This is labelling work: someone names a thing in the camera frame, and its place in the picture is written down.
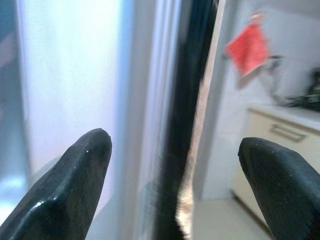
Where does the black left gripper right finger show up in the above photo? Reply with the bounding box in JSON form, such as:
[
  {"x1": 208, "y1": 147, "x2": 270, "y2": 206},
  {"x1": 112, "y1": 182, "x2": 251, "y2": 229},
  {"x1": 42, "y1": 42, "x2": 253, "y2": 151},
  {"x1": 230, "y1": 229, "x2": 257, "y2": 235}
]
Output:
[{"x1": 237, "y1": 136, "x2": 320, "y2": 240}]

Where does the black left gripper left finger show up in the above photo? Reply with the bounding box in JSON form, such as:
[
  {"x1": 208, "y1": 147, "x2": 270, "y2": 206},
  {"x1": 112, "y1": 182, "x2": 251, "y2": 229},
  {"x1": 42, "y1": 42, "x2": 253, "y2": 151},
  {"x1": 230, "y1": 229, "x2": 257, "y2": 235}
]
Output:
[{"x1": 0, "y1": 127, "x2": 113, "y2": 240}]

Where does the silver grey fridge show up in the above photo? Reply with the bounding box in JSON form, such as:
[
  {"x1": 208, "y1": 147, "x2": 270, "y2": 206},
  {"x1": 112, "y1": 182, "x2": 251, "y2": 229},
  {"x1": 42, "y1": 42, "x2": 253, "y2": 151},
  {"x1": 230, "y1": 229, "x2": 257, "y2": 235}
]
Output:
[{"x1": 0, "y1": 0, "x2": 226, "y2": 240}]

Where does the cream kitchen cabinet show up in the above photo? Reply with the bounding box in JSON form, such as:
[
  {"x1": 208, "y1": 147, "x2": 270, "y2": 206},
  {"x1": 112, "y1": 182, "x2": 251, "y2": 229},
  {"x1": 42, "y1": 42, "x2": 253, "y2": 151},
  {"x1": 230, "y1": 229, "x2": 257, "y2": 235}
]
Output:
[{"x1": 231, "y1": 105, "x2": 320, "y2": 233}]

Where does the red hanging cloth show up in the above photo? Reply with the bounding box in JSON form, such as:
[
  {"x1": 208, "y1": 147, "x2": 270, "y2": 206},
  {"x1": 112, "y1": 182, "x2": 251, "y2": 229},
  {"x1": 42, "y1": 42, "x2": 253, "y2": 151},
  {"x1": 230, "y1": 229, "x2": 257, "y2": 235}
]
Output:
[{"x1": 224, "y1": 11, "x2": 272, "y2": 88}]

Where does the steel cabinet bar handle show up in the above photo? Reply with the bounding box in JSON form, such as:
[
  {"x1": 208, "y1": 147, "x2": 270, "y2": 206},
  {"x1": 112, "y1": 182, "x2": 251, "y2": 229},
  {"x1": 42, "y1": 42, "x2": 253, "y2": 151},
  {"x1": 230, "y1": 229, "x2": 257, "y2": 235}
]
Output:
[{"x1": 271, "y1": 123, "x2": 307, "y2": 143}]

